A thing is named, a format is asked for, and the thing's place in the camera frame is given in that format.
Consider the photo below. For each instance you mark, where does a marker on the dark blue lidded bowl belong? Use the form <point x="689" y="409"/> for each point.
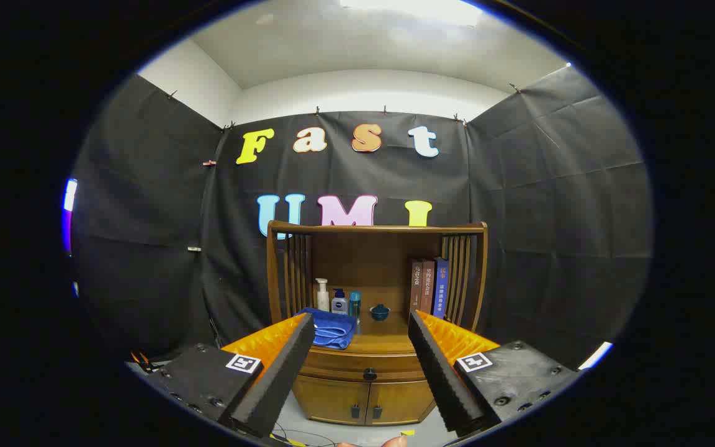
<point x="380" y="313"/>

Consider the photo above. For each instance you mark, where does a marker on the clear teal bottle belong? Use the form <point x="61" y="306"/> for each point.
<point x="355" y="304"/>

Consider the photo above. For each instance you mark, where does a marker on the wooden countertop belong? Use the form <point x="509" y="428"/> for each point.
<point x="382" y="338"/>

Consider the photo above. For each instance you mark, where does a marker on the reddish brown book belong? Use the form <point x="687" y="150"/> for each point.
<point x="428" y="285"/>

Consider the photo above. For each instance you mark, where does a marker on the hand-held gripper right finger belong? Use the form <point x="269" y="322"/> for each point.
<point x="441" y="372"/>

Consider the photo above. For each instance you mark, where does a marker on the wooden cabinet with shelf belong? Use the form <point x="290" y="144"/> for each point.
<point x="364" y="261"/>

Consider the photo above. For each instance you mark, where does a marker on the blue book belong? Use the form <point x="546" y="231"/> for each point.
<point x="441" y="285"/>

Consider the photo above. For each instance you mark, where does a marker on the wooden cabinet door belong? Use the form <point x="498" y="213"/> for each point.
<point x="326" y="400"/>
<point x="404" y="403"/>

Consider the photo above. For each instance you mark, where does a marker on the white pump bottle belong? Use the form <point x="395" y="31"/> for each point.
<point x="322" y="298"/>

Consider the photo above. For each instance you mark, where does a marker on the wooden drawer with black knob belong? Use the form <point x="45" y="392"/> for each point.
<point x="345" y="369"/>

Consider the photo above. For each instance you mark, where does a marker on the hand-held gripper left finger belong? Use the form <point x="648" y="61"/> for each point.
<point x="283" y="372"/>

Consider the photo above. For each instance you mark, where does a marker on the white bottle with blue cap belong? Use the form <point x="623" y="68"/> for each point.
<point x="339" y="304"/>

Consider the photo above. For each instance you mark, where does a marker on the folded blue towel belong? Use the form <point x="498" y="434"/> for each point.
<point x="336" y="329"/>

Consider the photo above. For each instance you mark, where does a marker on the dark brown book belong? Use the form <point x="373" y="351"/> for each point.
<point x="416" y="288"/>

